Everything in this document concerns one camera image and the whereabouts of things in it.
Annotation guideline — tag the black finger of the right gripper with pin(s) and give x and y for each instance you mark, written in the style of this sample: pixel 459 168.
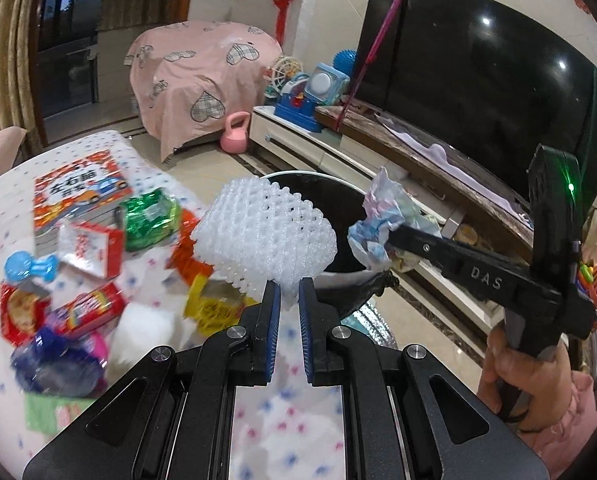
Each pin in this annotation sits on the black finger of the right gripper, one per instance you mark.
pixel 484 275

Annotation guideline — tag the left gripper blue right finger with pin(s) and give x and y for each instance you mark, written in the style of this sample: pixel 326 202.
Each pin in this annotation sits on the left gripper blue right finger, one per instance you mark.
pixel 322 366

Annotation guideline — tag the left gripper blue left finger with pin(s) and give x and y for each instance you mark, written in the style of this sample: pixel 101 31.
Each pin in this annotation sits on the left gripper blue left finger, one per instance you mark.
pixel 261 323

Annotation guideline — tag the white foam fruit net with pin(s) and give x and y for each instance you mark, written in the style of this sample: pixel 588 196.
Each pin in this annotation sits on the white foam fruit net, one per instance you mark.
pixel 255 231

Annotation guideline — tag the paper trash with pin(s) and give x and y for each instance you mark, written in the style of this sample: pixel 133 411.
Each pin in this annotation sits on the paper trash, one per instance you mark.
pixel 387 207

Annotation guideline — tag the black round trash bin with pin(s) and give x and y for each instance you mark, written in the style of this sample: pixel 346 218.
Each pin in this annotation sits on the black round trash bin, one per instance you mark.
pixel 345 284

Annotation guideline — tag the right hand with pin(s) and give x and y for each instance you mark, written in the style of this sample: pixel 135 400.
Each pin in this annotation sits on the right hand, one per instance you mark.
pixel 548 383

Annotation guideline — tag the yellow snack wrapper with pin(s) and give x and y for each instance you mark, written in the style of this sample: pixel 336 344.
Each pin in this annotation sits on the yellow snack wrapper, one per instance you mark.
pixel 214 305

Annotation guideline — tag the white tissue wad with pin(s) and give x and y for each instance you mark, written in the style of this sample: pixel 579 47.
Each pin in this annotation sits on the white tissue wad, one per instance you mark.
pixel 140 329

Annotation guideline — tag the orange snack bag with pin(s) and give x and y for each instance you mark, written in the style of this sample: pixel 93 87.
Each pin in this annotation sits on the orange snack bag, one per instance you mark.
pixel 182 259

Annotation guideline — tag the green foil snack bag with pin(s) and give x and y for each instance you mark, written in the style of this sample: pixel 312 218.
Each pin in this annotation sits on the green foil snack bag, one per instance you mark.
pixel 147 219

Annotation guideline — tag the red rainbow candy pack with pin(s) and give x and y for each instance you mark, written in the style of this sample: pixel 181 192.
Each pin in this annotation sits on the red rainbow candy pack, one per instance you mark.
pixel 87 312

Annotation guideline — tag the red white small box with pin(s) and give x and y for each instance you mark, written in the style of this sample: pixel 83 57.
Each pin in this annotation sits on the red white small box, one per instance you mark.
pixel 93 249

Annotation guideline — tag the blue crumpled plastic bag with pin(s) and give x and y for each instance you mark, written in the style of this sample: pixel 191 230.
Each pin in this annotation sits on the blue crumpled plastic bag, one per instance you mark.
pixel 56 365

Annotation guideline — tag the green paper box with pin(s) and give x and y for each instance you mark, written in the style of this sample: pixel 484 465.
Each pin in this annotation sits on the green paper box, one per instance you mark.
pixel 51 414

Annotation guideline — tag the pink kettlebell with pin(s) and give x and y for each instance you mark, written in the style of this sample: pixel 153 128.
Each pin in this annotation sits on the pink kettlebell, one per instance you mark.
pixel 234 140

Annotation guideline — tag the white tv cabinet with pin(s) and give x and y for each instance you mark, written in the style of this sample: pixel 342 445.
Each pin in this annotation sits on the white tv cabinet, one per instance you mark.
pixel 293 147

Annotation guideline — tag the red children's book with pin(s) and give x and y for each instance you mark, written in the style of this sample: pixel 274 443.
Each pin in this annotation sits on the red children's book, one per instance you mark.
pixel 87 189

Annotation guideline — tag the red cookie snack bag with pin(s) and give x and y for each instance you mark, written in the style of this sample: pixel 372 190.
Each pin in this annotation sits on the red cookie snack bag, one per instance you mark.
pixel 22 313

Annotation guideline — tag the blue plastic toy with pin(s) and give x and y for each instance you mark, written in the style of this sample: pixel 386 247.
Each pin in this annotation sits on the blue plastic toy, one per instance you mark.
pixel 22 266

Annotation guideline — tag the blue toy machine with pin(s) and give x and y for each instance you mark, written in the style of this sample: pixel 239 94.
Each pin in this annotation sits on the blue toy machine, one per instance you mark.
pixel 294 105

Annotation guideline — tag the light blue toy washer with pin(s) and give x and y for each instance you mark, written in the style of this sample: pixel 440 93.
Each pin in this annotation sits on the light blue toy washer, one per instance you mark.
pixel 326 84

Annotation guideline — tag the blue spiky ball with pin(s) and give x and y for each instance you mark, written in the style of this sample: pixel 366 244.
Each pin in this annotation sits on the blue spiky ball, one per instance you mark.
pixel 344 61

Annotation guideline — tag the pink heart patterned cover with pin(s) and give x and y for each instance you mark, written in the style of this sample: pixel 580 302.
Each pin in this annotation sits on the pink heart patterned cover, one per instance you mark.
pixel 188 77

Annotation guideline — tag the toy ferris wheel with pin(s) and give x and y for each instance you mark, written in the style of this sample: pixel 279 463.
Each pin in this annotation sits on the toy ferris wheel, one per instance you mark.
pixel 283 69

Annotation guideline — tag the pink stick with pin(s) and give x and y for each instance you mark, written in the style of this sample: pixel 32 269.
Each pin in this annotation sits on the pink stick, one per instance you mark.
pixel 369 60

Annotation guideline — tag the gold curtain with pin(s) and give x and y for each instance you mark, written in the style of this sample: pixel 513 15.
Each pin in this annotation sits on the gold curtain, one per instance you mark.
pixel 16 94

